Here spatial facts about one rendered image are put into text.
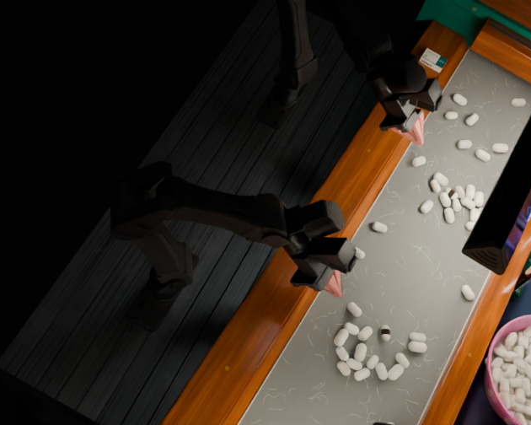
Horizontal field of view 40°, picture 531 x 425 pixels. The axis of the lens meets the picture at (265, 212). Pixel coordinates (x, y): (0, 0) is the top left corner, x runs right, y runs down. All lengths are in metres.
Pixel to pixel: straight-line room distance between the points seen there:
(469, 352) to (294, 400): 0.38
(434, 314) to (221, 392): 0.49
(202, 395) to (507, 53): 1.12
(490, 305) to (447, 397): 0.23
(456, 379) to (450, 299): 0.18
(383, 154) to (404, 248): 0.23
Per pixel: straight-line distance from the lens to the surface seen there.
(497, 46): 1.94
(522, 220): 1.36
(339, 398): 1.48
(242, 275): 1.60
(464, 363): 1.57
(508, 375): 1.63
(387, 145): 1.74
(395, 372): 1.51
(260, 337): 1.45
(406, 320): 1.58
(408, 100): 1.58
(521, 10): 1.96
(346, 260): 1.32
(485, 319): 1.62
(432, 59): 1.92
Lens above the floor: 2.12
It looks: 60 degrees down
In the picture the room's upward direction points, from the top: 21 degrees clockwise
